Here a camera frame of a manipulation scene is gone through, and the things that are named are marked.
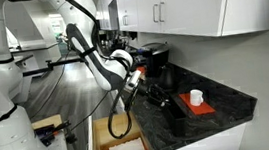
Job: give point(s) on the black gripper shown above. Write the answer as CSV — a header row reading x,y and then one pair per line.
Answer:
x,y
149,91

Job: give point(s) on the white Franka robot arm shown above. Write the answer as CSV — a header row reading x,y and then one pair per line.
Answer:
x,y
104,71

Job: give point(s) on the black rectangular utensil holder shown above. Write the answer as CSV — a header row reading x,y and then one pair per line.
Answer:
x,y
180,124

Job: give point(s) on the open wooden drawer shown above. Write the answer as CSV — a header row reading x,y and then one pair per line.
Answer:
x,y
115,147

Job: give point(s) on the black gooseneck kettle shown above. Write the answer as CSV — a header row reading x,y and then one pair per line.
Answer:
x,y
168,78

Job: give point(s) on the creamer bottle with orange lid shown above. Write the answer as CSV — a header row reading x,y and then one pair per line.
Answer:
x,y
141,70

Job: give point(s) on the white mug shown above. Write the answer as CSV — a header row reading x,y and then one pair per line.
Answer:
x,y
196,98

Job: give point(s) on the black coffee maker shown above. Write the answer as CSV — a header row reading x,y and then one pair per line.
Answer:
x,y
159,54

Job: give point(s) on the red flat mat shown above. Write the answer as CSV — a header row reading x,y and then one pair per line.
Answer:
x,y
205,108

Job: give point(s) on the white base cabinet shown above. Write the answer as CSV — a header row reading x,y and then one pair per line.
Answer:
x,y
209,146

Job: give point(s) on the white upper cabinets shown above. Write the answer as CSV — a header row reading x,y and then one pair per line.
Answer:
x,y
193,1

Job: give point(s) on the wooden board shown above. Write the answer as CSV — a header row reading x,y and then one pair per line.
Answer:
x,y
49,120

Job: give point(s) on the black clamp tool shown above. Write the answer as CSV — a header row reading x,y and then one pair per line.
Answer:
x,y
48,131

